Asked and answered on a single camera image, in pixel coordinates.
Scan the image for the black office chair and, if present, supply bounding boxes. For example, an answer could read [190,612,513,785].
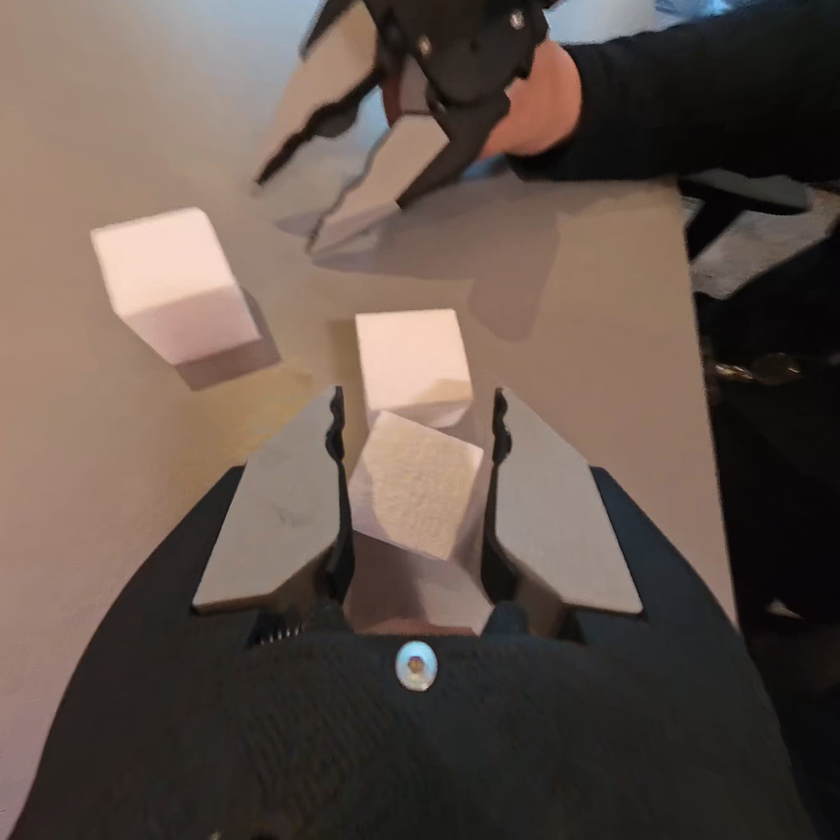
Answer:
[678,167,840,260]

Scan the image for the person's right hand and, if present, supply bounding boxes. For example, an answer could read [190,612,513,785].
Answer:
[479,41,585,160]

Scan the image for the person's black clothing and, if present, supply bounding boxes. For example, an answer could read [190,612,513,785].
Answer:
[696,223,840,840]

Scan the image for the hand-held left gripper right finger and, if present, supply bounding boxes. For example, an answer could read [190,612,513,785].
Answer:
[481,387,644,624]

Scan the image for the metal keys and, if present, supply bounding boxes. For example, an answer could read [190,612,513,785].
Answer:
[712,353,803,385]

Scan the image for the white foam cube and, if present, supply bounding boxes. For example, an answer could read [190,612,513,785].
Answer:
[348,410,488,563]
[354,308,475,431]
[91,206,261,366]

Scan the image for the person's right forearm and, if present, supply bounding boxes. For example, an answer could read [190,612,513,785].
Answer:
[508,0,840,186]

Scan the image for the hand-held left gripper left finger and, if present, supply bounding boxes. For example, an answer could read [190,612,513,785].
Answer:
[192,386,356,614]

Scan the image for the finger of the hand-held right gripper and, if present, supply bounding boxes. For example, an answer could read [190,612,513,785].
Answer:
[252,7,385,188]
[307,113,452,255]

